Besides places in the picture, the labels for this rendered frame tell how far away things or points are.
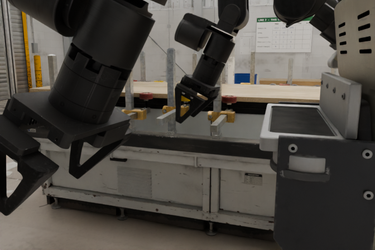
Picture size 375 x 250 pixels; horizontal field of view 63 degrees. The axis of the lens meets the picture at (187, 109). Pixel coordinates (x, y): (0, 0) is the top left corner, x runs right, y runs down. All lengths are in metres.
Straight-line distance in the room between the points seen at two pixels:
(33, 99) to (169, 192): 1.84
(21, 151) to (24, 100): 0.05
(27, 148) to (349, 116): 0.31
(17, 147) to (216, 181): 1.72
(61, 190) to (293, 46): 7.24
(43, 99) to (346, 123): 0.30
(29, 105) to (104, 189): 2.05
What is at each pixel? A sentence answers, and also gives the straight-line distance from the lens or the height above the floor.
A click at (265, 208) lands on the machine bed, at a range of 1.99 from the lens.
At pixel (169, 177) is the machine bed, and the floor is 0.35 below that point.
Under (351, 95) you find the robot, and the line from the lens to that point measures 0.36.
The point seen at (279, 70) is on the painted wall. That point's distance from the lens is 8.69.
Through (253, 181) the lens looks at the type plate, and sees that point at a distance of 1.92.
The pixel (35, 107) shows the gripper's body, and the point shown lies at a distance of 0.28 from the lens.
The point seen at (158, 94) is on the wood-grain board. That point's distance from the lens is 1.86.
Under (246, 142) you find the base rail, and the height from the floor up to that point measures 0.70.
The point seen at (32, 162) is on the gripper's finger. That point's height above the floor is 1.05.
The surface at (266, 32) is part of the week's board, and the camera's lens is 8.69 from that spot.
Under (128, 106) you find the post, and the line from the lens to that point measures 1.74.
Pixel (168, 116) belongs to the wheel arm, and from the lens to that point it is 1.46.
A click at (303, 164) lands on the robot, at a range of 0.35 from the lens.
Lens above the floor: 1.13
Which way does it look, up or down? 10 degrees down
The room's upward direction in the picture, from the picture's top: straight up
